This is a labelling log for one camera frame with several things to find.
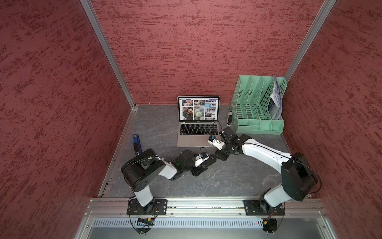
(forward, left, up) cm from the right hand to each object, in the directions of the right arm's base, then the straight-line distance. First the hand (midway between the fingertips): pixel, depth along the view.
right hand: (218, 155), depth 87 cm
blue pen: (+9, +52, 0) cm, 52 cm away
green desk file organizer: (+47, -33, -6) cm, 58 cm away
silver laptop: (+30, +11, -1) cm, 32 cm away
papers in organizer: (+29, -40, +14) cm, 51 cm away
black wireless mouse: (-1, +4, -4) cm, 6 cm away
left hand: (-3, +10, -6) cm, 12 cm away
